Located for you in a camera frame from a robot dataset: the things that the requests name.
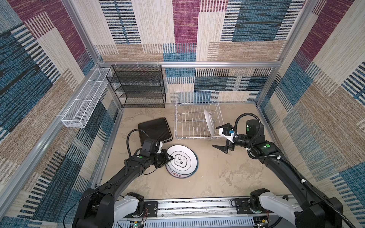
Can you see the black mesh shelf rack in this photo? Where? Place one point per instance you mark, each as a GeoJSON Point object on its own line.
{"type": "Point", "coordinates": [138, 85]}

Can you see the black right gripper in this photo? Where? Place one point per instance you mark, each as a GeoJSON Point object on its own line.
{"type": "Point", "coordinates": [224, 149]}

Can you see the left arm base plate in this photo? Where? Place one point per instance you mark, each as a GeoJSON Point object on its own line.
{"type": "Point", "coordinates": [150, 210]}

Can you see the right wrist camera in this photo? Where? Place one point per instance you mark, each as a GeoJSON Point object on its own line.
{"type": "Point", "coordinates": [227, 133]}

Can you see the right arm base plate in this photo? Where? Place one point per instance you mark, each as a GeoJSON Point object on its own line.
{"type": "Point", "coordinates": [244, 206]}

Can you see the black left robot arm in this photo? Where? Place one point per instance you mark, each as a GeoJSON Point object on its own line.
{"type": "Point", "coordinates": [101, 207]}

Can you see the aluminium front rail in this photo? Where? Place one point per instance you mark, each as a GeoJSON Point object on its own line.
{"type": "Point", "coordinates": [195, 207]}

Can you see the white wire wall basket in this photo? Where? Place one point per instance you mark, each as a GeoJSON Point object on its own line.
{"type": "Point", "coordinates": [78, 115]}

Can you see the white wire dish rack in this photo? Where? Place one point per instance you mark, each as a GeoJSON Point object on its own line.
{"type": "Point", "coordinates": [190, 121]}

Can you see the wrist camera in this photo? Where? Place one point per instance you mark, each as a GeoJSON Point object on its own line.
{"type": "Point", "coordinates": [227, 133]}
{"type": "Point", "coordinates": [158, 147]}

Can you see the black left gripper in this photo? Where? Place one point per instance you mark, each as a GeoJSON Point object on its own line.
{"type": "Point", "coordinates": [165, 159]}

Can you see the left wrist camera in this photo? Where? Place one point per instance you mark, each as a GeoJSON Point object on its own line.
{"type": "Point", "coordinates": [158, 147]}

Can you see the white round plate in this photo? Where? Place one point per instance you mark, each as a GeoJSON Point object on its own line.
{"type": "Point", "coordinates": [210, 123]}
{"type": "Point", "coordinates": [185, 160]}
{"type": "Point", "coordinates": [178, 175]}

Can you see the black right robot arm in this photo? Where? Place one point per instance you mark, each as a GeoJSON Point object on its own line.
{"type": "Point", "coordinates": [313, 208]}

